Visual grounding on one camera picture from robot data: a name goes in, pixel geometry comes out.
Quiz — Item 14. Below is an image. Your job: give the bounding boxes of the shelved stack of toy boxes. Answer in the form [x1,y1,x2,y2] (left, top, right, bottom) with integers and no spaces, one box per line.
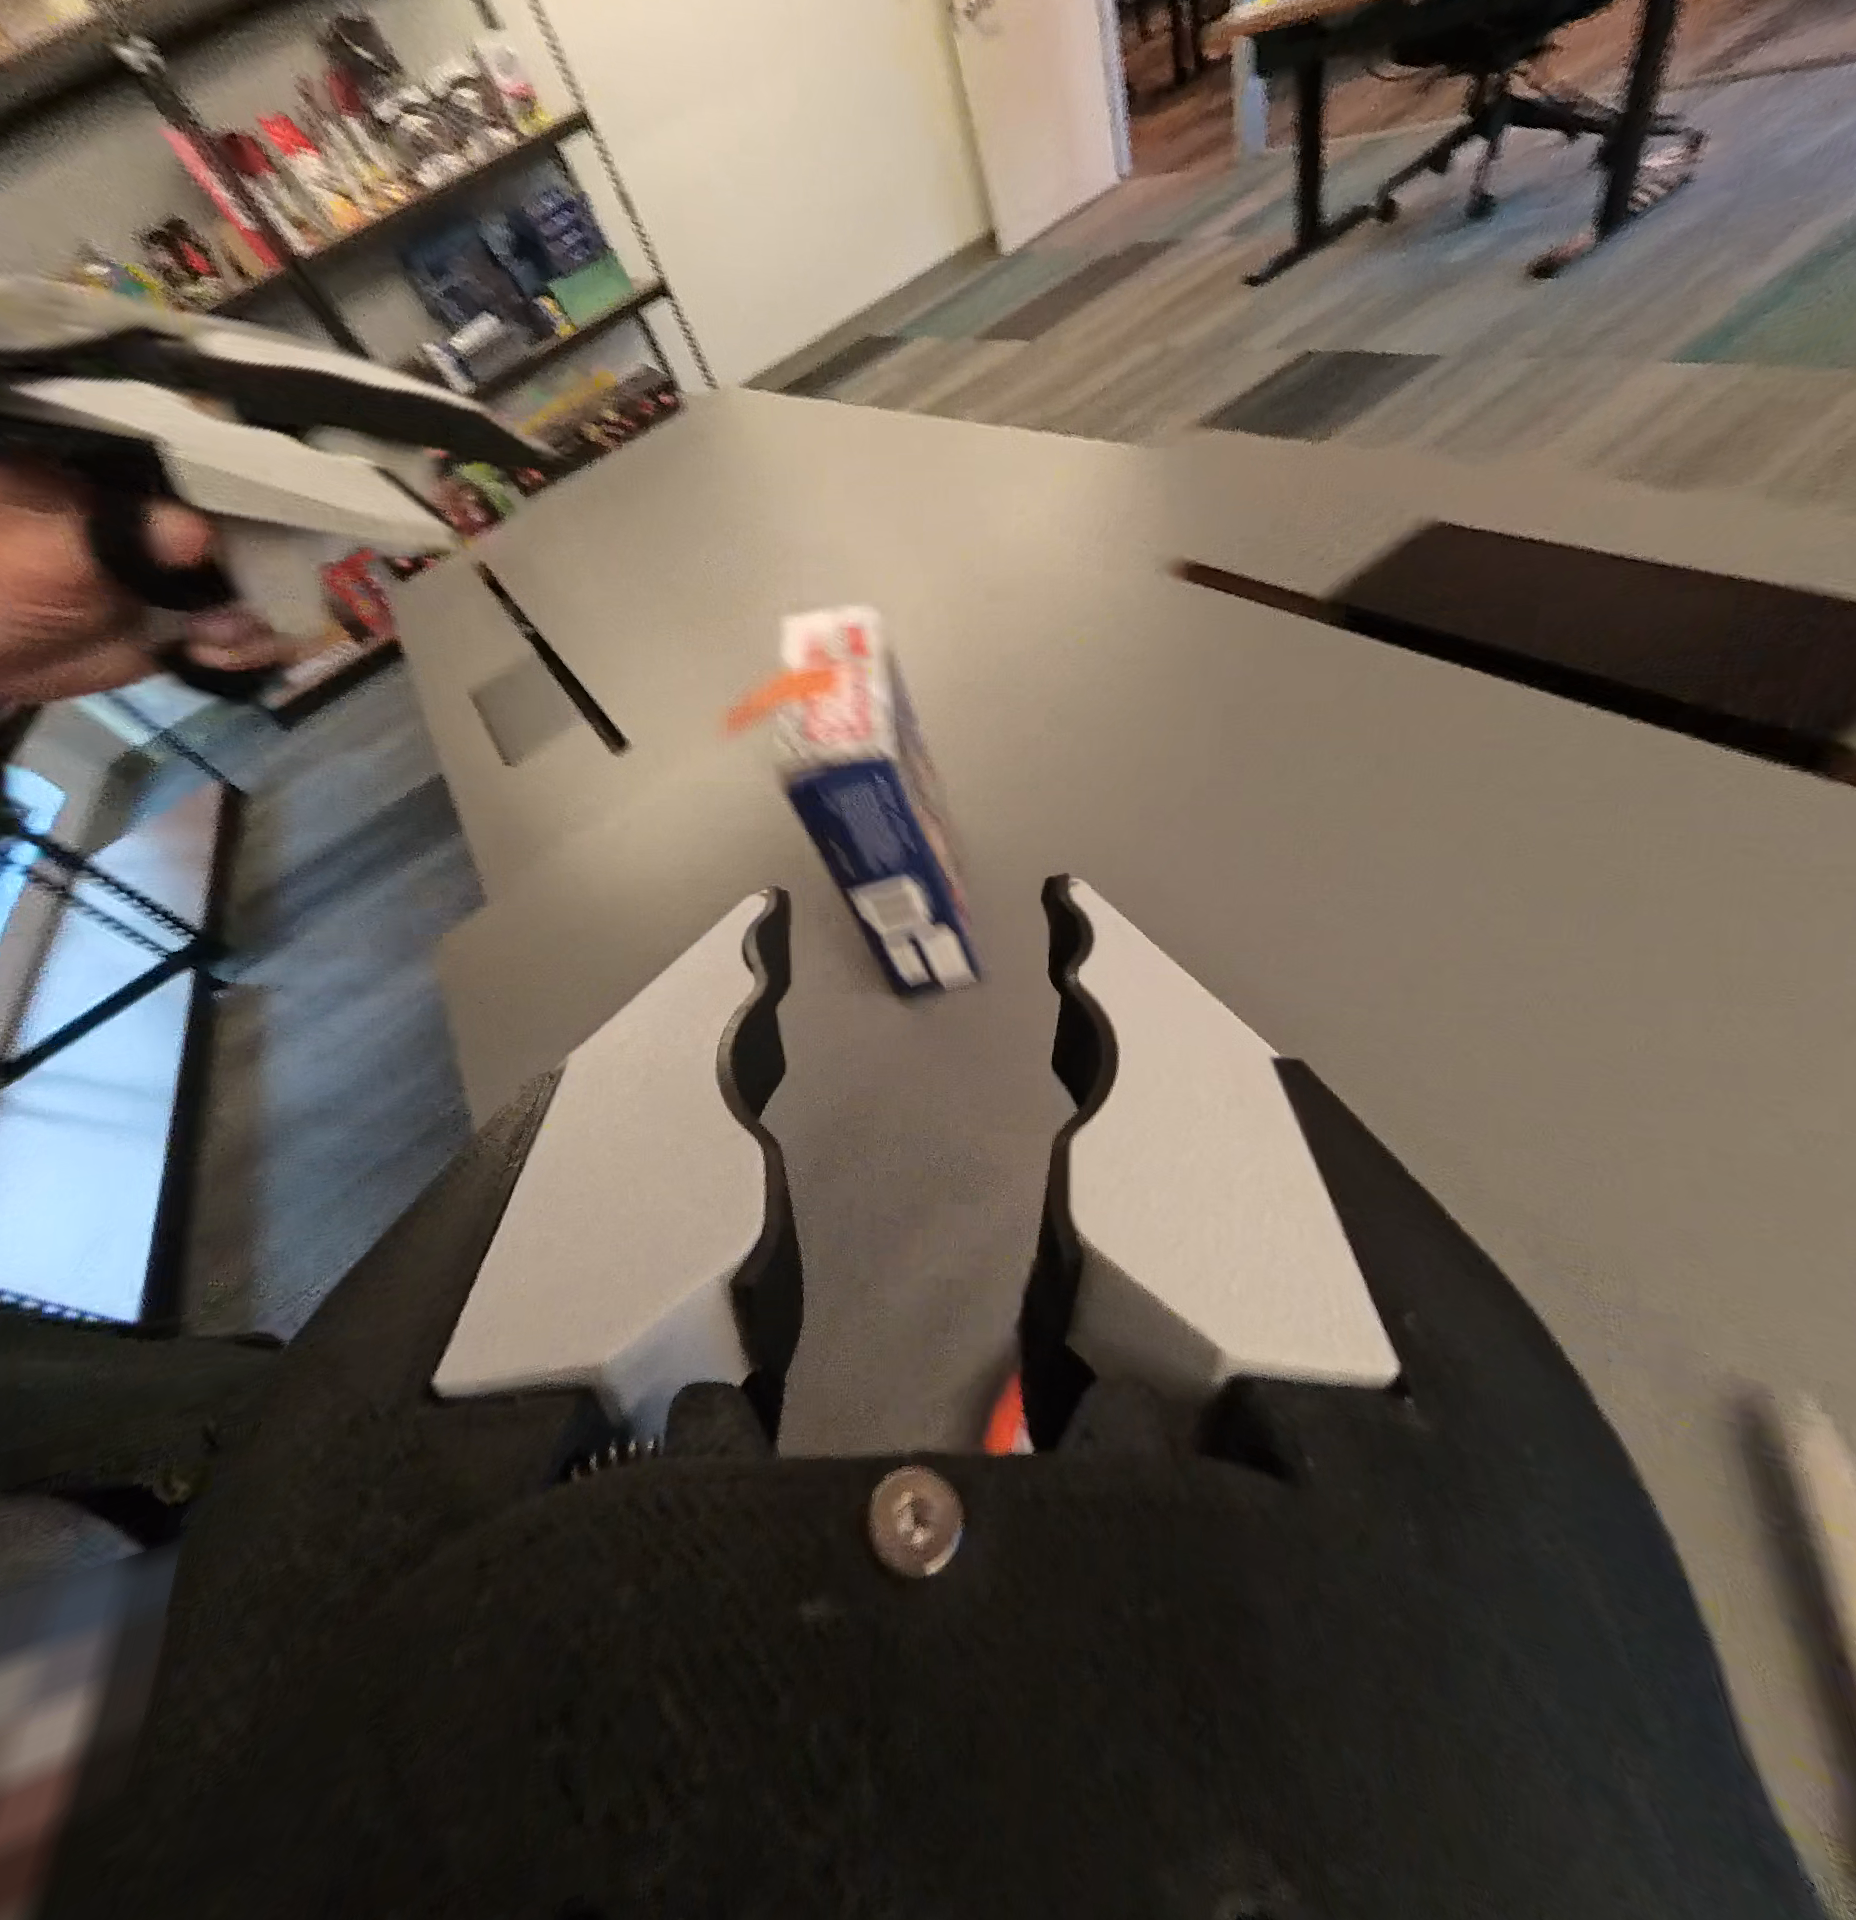
[73,13,682,648]

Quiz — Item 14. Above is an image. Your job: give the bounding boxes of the grey table cover plate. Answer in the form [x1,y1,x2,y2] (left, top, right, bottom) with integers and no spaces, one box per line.
[466,660,575,768]

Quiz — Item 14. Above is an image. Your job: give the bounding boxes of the person's black jacket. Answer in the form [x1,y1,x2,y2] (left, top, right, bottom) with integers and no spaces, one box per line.
[0,1320,292,1518]

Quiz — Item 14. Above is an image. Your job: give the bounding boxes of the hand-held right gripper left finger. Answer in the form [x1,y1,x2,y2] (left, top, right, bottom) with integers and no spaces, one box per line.
[433,888,808,1450]

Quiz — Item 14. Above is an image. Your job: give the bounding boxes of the black metal shelf rack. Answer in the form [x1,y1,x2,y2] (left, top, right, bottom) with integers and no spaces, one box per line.
[0,0,721,707]

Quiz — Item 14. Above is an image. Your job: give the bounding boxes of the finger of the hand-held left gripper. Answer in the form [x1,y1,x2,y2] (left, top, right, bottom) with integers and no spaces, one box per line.
[0,274,562,470]
[0,373,466,559]

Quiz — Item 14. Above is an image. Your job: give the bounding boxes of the blue grey superhero lego box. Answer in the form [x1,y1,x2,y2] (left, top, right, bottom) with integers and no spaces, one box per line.
[725,604,988,999]

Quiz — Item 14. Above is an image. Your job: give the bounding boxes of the orange tape piece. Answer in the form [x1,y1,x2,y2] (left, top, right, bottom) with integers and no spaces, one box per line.
[722,666,849,739]

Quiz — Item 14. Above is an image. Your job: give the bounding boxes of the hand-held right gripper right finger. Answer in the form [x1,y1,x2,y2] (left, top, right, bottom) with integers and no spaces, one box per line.
[1015,871,1407,1453]

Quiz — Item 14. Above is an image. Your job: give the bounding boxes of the black office chair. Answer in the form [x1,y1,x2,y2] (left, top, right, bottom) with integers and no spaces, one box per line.
[1379,0,1637,228]

